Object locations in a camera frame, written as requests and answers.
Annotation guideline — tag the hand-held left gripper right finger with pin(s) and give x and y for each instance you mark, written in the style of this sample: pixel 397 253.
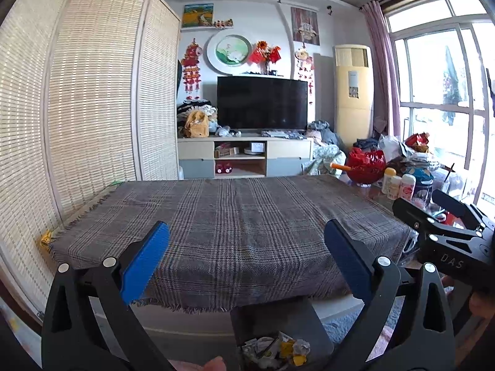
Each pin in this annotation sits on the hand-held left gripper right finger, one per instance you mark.
pixel 348 259

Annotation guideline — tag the red fish hanging ornament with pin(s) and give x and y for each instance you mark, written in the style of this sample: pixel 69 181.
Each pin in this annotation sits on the red fish hanging ornament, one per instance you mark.
pixel 192 60

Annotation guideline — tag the round white wall art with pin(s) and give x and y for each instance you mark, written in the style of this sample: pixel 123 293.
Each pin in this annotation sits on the round white wall art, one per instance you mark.
pixel 230 52

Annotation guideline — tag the white bottle pink label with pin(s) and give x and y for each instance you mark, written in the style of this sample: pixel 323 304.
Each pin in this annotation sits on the white bottle pink label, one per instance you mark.
pixel 407 188

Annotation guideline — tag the white framed window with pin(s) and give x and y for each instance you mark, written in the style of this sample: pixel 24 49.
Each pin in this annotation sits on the white framed window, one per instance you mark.
pixel 437 105

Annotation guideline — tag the red doll hanging ornament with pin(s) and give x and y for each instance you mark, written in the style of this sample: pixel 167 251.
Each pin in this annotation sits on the red doll hanging ornament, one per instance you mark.
pixel 304 62

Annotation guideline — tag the white round device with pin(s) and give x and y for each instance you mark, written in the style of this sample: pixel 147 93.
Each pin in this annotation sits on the white round device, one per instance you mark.
pixel 256 147

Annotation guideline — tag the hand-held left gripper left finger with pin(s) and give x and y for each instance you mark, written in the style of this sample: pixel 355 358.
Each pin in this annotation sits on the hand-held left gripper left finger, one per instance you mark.
pixel 145 262

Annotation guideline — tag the beige grey television cabinet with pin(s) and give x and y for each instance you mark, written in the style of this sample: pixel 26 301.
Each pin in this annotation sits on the beige grey television cabinet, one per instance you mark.
pixel 195 150

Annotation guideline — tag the yellow floor air conditioner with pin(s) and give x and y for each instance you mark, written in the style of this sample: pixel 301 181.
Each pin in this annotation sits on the yellow floor air conditioner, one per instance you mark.
pixel 354 116

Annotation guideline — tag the grey clothes heap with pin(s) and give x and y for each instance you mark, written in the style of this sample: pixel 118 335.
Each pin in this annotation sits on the grey clothes heap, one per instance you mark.
pixel 323 131

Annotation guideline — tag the pink curtain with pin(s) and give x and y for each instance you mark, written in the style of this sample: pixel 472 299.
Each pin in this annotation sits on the pink curtain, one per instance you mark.
pixel 381 46

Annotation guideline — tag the cardboard box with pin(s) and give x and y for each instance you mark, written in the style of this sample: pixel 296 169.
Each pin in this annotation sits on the cardboard box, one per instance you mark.
pixel 223 150

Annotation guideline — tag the clear glass cup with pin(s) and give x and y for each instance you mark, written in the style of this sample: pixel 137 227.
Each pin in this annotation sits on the clear glass cup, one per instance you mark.
pixel 444 187

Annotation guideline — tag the black television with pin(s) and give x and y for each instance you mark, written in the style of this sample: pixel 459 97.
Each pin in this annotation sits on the black television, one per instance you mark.
pixel 263 102

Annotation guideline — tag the bamboo folding screen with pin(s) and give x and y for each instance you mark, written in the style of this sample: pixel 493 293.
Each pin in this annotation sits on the bamboo folding screen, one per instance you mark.
pixel 96 85

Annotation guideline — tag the black hanging coat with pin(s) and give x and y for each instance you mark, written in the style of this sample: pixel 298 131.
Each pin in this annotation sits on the black hanging coat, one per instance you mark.
pixel 179 77

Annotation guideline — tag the brown plaid tablecloth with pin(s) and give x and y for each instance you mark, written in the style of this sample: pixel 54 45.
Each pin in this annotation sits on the brown plaid tablecloth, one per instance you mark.
pixel 232 232

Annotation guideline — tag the person's right hand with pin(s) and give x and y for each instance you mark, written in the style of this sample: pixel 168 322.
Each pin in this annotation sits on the person's right hand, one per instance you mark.
pixel 483 303

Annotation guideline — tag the blue round tin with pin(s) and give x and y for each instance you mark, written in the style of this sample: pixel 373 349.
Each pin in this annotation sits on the blue round tin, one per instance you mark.
pixel 424 177

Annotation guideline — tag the yellow backpack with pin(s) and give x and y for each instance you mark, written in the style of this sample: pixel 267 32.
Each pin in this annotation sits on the yellow backpack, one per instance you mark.
pixel 196 125

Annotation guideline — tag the floral cloth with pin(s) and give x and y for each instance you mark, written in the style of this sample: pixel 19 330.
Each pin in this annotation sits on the floral cloth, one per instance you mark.
pixel 325 160

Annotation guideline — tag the dark trash bin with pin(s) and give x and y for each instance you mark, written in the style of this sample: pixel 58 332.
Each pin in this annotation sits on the dark trash bin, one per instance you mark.
pixel 270 317

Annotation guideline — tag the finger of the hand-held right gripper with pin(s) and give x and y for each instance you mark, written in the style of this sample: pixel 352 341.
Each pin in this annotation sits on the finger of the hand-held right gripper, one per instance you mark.
pixel 413 214
pixel 450 203

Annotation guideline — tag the white plastic bag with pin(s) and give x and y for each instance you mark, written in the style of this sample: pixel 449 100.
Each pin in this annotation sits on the white plastic bag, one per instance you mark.
pixel 388 143

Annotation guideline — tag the person's knee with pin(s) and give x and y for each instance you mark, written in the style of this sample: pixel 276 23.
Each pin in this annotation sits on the person's knee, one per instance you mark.
pixel 205 365

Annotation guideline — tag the small yellow object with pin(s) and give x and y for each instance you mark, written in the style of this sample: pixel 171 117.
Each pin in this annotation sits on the small yellow object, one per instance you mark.
pixel 45 239

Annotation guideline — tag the white bottle yellow cap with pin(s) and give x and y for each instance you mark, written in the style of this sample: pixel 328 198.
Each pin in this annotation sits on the white bottle yellow cap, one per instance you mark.
pixel 388 176

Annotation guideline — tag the pile of clothes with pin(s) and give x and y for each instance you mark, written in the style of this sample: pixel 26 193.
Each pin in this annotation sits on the pile of clothes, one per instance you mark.
pixel 197 106

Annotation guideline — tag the red plastic basket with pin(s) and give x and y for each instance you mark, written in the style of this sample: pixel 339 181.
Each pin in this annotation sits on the red plastic basket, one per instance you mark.
pixel 365 166

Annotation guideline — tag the row of small figurines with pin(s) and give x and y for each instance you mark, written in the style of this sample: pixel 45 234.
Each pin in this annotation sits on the row of small figurines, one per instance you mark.
pixel 223 23

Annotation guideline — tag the red snack packets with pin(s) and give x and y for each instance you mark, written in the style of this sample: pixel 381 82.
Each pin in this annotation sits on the red snack packets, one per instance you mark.
pixel 418 139

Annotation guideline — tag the folded dark jeans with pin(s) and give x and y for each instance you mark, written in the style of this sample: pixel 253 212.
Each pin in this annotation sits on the folded dark jeans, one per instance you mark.
pixel 365 143

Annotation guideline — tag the landscape painting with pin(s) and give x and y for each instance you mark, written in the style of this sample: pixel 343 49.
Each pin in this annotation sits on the landscape painting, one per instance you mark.
pixel 198 15

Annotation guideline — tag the brown ornament wall picture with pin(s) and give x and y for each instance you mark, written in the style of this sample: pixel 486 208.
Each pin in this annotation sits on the brown ornament wall picture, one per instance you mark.
pixel 305 25

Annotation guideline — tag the white bottle yellow label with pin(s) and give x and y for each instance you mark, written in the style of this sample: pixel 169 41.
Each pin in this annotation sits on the white bottle yellow label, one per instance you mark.
pixel 394 191

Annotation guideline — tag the yellow wrapper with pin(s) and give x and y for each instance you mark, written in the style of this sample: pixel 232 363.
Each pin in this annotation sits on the yellow wrapper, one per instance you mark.
pixel 287 348

